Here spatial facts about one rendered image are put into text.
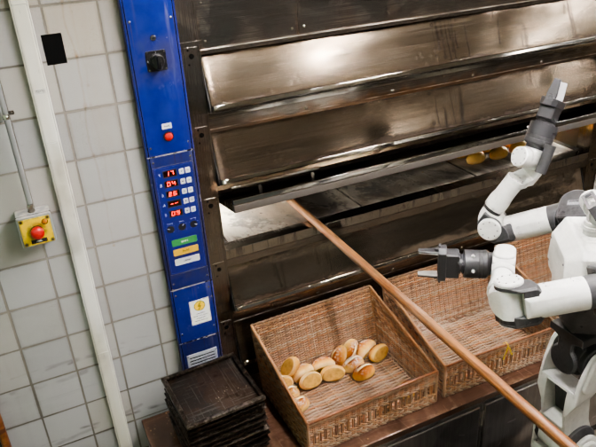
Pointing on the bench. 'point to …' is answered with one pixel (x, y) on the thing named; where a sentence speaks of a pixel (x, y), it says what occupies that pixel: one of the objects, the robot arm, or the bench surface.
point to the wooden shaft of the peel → (443, 335)
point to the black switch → (156, 60)
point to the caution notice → (199, 310)
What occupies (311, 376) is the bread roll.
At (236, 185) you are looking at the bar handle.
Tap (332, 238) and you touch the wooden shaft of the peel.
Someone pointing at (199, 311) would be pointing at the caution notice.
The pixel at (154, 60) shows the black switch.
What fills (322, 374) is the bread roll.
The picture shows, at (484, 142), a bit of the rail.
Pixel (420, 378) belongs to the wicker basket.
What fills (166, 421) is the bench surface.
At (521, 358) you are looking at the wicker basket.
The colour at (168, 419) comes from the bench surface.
